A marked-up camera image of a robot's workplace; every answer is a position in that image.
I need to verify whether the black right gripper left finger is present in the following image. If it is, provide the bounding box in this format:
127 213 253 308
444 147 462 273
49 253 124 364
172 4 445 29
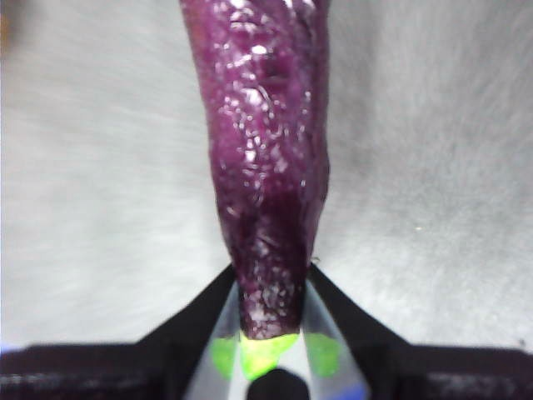
0 264 247 400

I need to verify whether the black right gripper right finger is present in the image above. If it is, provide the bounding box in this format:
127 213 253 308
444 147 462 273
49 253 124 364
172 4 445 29
299 264 533 400

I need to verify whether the purple eggplant with green stem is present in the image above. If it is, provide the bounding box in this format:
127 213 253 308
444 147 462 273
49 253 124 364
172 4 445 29
178 0 332 380

